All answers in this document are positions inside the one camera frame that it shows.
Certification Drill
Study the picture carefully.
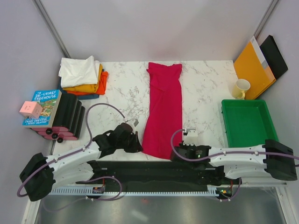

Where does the white folded t shirt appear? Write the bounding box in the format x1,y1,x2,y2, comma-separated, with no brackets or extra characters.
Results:
58,56,101,88

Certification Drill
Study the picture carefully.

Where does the pink and black dumbbell rack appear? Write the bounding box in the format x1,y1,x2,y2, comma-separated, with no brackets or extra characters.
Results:
32,93,85,143

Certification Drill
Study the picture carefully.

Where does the blue treehouse book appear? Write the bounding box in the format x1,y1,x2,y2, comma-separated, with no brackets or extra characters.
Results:
22,89,62,128

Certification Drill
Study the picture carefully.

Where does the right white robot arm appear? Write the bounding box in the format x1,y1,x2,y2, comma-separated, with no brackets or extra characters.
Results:
171,140,298,184

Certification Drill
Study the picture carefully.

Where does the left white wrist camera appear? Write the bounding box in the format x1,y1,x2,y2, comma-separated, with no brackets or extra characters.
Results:
126,119,139,129

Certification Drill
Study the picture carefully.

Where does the orange folded t shirt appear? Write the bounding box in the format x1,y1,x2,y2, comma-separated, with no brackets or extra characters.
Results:
67,71,108,96

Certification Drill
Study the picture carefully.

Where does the white cable duct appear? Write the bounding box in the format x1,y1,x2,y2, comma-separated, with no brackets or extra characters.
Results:
49,185,232,196

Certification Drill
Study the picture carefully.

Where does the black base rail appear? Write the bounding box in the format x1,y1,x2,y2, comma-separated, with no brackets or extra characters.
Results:
88,160,242,193

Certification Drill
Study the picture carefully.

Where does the red t shirt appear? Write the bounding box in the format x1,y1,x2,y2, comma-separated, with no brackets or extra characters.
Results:
142,62,183,160

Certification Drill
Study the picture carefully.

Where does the pink cube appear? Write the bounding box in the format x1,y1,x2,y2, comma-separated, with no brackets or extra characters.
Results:
19,101,43,119

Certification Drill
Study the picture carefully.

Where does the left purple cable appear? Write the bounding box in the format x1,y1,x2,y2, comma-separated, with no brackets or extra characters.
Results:
16,103,127,212

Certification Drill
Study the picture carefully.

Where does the green plastic tray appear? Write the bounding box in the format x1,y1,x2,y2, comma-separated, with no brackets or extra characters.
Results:
221,99,279,147

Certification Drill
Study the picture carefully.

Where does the yellow folded t shirt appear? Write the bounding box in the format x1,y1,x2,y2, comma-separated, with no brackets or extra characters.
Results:
63,62,103,93

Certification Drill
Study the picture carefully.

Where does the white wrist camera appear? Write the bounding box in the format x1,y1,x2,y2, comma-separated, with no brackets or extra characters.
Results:
183,128,198,146
126,119,139,129

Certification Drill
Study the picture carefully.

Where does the orange folder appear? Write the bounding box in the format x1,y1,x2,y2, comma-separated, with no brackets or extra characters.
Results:
234,37,276,100

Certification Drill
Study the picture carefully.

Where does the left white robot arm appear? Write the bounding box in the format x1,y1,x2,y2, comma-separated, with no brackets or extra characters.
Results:
20,119,143,202

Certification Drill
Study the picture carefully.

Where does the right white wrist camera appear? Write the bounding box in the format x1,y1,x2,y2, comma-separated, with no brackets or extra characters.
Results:
183,128,198,146

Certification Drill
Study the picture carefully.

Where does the yellow mug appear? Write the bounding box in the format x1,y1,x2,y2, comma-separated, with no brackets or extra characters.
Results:
232,79,250,99

